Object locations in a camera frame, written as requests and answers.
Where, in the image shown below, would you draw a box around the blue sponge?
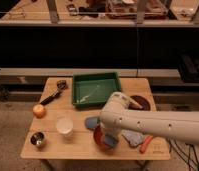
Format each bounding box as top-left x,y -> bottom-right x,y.
103,135 -> 118,147

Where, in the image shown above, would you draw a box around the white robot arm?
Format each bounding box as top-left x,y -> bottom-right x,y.
100,92 -> 199,145

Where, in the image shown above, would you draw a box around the red bowl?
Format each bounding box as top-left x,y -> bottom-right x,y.
93,126 -> 114,150

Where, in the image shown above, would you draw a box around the green plastic tray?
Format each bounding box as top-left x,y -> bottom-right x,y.
72,72 -> 122,108

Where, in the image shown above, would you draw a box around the banana piece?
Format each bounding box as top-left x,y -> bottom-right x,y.
130,99 -> 143,110

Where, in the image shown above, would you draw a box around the dark brown plate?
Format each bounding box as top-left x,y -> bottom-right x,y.
129,95 -> 151,111

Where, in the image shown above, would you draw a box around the white plastic cup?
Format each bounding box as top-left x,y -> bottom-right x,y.
56,117 -> 73,137

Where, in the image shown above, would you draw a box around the wooden folding table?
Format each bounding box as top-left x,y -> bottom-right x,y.
21,77 -> 170,160

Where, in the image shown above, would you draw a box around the grey blue cloth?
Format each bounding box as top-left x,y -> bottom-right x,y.
122,130 -> 144,147

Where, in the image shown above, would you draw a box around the orange fruit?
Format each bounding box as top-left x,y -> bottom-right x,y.
32,104 -> 46,119

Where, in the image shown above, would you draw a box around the orange carrot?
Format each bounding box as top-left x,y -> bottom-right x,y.
139,135 -> 154,154

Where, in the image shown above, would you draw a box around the small metal cup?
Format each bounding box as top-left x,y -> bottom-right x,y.
30,132 -> 46,148

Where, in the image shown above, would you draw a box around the black box on shelf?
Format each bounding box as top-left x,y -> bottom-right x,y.
178,55 -> 199,83

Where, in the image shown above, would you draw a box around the black handled scoop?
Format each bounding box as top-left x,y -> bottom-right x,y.
40,80 -> 67,106

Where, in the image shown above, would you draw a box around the black floor cables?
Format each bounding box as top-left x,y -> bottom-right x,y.
167,139 -> 199,171

